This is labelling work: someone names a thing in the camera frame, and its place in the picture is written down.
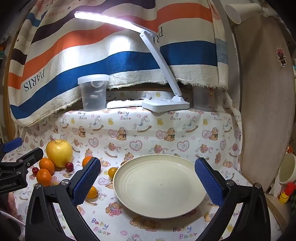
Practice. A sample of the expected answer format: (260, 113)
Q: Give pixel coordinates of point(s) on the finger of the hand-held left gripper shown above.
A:
(12, 143)
(30, 157)

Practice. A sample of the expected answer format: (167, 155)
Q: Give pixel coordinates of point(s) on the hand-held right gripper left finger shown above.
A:
(86, 180)

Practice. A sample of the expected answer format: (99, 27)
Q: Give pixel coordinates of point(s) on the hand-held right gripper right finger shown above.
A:
(208, 183)

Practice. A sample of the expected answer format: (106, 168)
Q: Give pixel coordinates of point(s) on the yellow cherry tomato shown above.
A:
(112, 172)
(93, 192)

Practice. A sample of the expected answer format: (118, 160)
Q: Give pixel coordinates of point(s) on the red hawthorn berry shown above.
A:
(35, 171)
(69, 166)

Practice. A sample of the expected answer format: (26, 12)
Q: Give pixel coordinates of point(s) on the orange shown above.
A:
(46, 165)
(86, 161)
(43, 177)

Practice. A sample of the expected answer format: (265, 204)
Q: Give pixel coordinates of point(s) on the yellow apple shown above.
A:
(59, 153)

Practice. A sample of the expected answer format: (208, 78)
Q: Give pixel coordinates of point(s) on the brown longan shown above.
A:
(55, 183)

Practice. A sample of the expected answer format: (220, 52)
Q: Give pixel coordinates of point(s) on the cream plate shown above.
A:
(157, 185)

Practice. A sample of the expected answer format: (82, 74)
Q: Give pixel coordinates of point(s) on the person's left hand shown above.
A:
(8, 205)

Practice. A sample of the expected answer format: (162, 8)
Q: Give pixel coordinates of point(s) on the bear printed tablecloth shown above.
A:
(143, 132)

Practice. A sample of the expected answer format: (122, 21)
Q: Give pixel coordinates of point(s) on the red and yellow toy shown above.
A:
(285, 195)

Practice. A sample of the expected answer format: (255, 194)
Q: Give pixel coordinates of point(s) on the cream mug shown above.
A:
(288, 171)

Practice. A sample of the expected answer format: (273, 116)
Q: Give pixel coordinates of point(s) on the white remote control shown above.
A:
(120, 104)

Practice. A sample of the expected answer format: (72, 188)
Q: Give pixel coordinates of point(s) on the clear lidded plastic container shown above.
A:
(93, 97)

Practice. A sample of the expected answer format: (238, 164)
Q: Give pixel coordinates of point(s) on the white desk lamp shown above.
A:
(166, 105)

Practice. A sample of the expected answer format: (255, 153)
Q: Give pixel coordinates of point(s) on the beige round board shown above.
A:
(261, 104)

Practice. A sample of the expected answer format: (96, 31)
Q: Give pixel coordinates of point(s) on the striped cloth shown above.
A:
(129, 58)

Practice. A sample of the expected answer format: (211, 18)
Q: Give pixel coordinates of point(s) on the bear sticker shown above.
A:
(281, 56)

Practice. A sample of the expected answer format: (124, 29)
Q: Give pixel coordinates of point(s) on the white spot lamp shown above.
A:
(240, 11)

